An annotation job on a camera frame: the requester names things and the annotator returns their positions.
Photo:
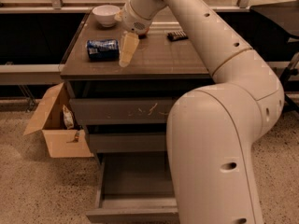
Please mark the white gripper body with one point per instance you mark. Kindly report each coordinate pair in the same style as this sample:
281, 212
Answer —
131, 20

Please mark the blue pepsi can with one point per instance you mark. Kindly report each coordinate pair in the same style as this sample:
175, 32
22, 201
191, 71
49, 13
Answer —
107, 49

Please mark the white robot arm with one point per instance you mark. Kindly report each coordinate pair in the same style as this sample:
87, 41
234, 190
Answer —
210, 130

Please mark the grey top drawer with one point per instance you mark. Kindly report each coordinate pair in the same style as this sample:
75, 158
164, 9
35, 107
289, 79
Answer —
121, 111

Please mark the grey middle drawer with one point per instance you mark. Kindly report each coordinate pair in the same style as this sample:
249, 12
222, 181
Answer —
126, 142

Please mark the grey open bottom drawer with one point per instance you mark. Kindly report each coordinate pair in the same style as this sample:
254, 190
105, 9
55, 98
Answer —
134, 188

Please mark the white ceramic bowl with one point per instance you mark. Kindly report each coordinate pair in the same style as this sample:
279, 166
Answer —
105, 15

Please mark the red apple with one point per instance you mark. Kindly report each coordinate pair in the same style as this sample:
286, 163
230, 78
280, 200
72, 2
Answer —
144, 33

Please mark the dark chocolate bar wrapper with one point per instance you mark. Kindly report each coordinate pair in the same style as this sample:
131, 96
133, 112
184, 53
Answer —
176, 36

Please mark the crumpled snack bag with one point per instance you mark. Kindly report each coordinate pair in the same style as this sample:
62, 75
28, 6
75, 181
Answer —
68, 118

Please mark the open cardboard box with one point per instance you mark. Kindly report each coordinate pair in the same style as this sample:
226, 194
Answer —
49, 119

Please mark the dark side table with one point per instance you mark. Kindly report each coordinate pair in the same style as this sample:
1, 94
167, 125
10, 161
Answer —
284, 14

